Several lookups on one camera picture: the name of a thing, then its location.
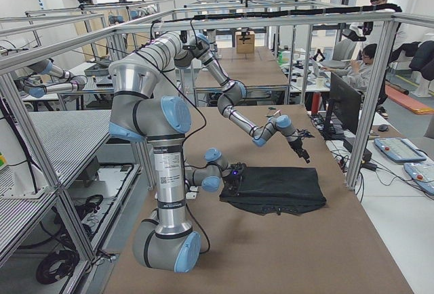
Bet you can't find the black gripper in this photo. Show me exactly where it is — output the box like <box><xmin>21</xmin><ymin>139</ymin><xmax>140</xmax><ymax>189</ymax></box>
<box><xmin>226</xmin><ymin>174</ymin><xmax>243</xmax><ymax>195</ymax></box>
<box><xmin>288</xmin><ymin>138</ymin><xmax>310</xmax><ymax>163</ymax></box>

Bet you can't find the black printed t-shirt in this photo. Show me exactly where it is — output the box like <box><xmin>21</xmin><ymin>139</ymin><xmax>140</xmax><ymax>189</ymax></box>
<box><xmin>220</xmin><ymin>167</ymin><xmax>326</xmax><ymax>215</ymax></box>

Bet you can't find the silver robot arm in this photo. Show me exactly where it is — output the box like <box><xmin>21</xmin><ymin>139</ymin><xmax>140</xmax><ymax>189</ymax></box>
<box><xmin>109</xmin><ymin>59</ymin><xmax>230</xmax><ymax>273</ymax></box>
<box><xmin>134</xmin><ymin>33</ymin><xmax>310</xmax><ymax>163</ymax></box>

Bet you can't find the black computer monitor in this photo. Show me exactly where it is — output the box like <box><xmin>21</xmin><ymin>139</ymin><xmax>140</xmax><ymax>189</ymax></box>
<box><xmin>322</xmin><ymin>73</ymin><xmax>361</xmax><ymax>140</ymax></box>

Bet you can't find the seated man in grey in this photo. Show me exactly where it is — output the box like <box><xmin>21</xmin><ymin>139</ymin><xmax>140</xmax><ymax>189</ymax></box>
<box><xmin>321</xmin><ymin>43</ymin><xmax>377</xmax><ymax>92</ymax></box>

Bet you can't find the blue white teach pendant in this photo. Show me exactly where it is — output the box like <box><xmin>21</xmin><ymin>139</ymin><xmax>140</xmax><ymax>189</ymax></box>
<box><xmin>374</xmin><ymin>138</ymin><xmax>427</xmax><ymax>163</ymax></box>

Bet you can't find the cardboard box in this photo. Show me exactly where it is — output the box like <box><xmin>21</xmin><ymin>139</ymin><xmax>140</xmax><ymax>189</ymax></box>
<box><xmin>235</xmin><ymin>31</ymin><xmax>255</xmax><ymax>54</ymax></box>

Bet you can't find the standing person white shirt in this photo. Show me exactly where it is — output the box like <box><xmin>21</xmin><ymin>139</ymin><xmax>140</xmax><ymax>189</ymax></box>
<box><xmin>349</xmin><ymin>0</ymin><xmax>406</xmax><ymax>54</ymax></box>

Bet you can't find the striped metal side table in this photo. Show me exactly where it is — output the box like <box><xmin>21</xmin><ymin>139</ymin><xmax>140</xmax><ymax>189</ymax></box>
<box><xmin>0</xmin><ymin>110</ymin><xmax>113</xmax><ymax>257</ymax></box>

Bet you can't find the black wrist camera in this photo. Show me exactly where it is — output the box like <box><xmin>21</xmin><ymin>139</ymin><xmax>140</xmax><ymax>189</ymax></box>
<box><xmin>297</xmin><ymin>129</ymin><xmax>314</xmax><ymax>139</ymax></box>
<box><xmin>230</xmin><ymin>162</ymin><xmax>247</xmax><ymax>177</ymax></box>

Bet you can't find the aluminium cage frame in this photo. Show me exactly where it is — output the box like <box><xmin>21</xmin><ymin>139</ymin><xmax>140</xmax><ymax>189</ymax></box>
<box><xmin>1</xmin><ymin>1</ymin><xmax>433</xmax><ymax>262</ymax></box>

